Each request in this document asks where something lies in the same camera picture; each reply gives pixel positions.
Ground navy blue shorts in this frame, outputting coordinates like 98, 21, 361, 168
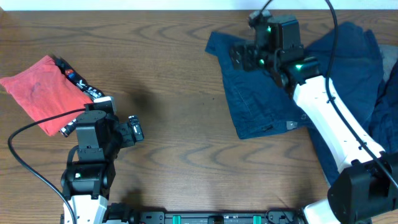
205, 22, 384, 182

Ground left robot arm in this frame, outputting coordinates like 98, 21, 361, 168
60, 110, 144, 224

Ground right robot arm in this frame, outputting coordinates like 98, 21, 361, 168
229, 11, 397, 223

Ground black white patterned garment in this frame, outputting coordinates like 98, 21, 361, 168
54, 57, 105, 138

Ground folded red cloth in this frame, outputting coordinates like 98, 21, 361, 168
1, 55, 92, 121

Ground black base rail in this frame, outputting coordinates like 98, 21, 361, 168
102, 203, 306, 224

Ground right black cable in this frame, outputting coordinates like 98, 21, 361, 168
259, 0, 398, 190

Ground black cable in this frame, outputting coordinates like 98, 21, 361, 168
7, 108, 86, 224
259, 0, 398, 190

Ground left black cable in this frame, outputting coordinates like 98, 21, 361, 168
7, 108, 86, 224

